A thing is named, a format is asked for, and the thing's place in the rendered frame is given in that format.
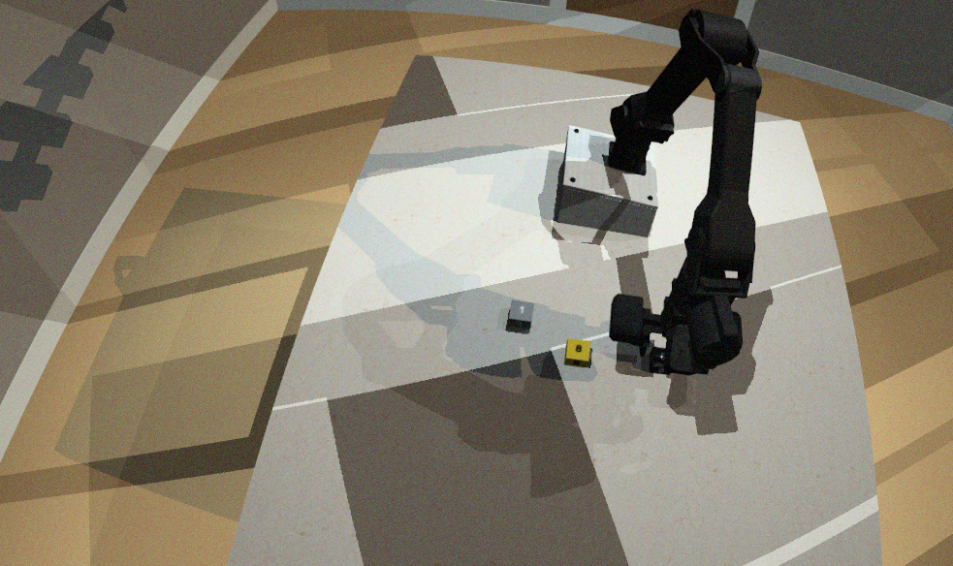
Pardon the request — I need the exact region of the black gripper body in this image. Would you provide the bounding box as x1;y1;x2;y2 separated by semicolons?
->
609;277;743;350

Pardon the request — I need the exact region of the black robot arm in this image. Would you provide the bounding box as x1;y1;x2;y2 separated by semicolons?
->
608;9;762;375

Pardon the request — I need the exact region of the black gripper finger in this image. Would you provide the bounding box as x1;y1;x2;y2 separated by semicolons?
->
630;308;651;357

